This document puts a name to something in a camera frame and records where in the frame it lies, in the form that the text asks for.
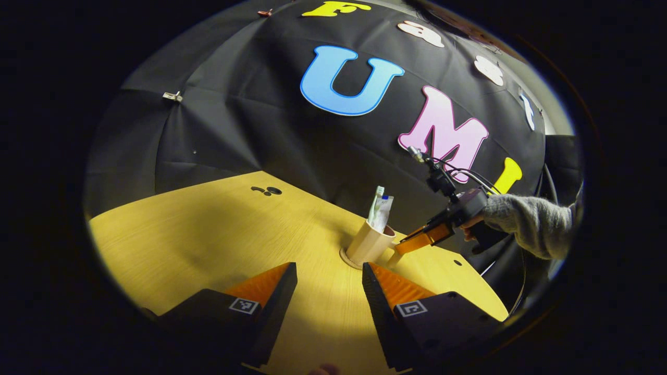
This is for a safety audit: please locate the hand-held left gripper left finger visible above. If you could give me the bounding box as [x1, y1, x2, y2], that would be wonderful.
[141, 261, 299, 369]

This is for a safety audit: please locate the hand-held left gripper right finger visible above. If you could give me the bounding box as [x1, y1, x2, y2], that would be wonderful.
[362, 261, 505, 371]

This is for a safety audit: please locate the white toothpaste tube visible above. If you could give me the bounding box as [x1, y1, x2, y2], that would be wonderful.
[371, 195, 395, 234]

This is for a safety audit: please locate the beige cup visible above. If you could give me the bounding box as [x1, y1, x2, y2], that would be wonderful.
[345, 219, 404, 269]

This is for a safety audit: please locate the mint green toothbrush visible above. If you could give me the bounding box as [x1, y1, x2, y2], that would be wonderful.
[367, 185, 386, 226]

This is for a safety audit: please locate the round wooden coaster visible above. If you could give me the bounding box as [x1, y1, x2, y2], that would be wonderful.
[339, 247, 365, 270]

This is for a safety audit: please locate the yellow wooden desktop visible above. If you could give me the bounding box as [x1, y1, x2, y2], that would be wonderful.
[89, 171, 509, 375]

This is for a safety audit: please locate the black backdrop cloth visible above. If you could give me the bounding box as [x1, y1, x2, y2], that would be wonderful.
[83, 0, 584, 313]

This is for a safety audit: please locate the black cable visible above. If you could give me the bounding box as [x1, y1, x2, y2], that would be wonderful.
[430, 156, 500, 194]

